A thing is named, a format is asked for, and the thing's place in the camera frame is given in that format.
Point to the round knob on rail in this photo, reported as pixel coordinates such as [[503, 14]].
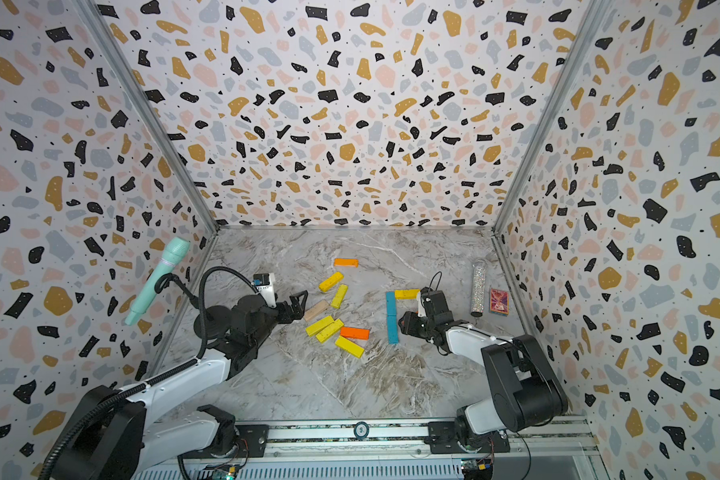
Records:
[[361, 430]]

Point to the yellow block lowest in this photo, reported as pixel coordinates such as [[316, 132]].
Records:
[[350, 347]]

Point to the aluminium corner post right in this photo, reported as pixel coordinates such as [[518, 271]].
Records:
[[593, 18]]

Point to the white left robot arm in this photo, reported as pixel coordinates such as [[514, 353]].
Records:
[[117, 433]]

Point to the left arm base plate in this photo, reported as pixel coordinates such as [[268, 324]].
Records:
[[239, 441]]

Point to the yellow block upper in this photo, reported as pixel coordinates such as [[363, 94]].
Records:
[[331, 281]]

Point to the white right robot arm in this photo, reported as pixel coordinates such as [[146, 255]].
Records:
[[523, 389]]

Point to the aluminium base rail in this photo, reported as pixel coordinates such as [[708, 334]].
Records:
[[395, 449]]

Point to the teal block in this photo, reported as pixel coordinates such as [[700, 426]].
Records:
[[392, 330], [391, 310]]

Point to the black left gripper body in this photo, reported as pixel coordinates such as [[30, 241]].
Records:
[[271, 325]]

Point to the silver glitter microphone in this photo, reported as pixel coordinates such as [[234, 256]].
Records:
[[478, 288]]

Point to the aluminium corner post left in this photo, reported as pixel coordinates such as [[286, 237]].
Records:
[[94, 22]]

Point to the mint green microphone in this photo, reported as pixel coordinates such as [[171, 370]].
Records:
[[172, 255]]

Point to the aluminium corner post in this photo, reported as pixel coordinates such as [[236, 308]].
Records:
[[593, 18], [94, 22]]

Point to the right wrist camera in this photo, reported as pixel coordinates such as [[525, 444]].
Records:
[[423, 308]]

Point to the natural wood block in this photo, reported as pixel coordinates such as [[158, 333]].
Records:
[[316, 311]]

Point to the yellow block middle right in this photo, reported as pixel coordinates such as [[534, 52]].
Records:
[[330, 330]]

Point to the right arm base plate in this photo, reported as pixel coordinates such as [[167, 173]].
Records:
[[455, 437]]

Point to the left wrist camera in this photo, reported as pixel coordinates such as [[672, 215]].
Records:
[[264, 284]]

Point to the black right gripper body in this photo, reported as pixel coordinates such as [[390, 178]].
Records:
[[422, 327]]

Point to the purple card box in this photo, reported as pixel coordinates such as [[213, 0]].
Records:
[[499, 302]]

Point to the yellow block scuffed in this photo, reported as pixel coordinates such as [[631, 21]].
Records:
[[408, 294]]

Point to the black gooseneck mic stand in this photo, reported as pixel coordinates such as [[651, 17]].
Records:
[[207, 324]]

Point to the orange block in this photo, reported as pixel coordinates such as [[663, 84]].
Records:
[[339, 296], [355, 333], [344, 262]]

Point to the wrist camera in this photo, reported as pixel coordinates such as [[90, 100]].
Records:
[[423, 308], [264, 284]]

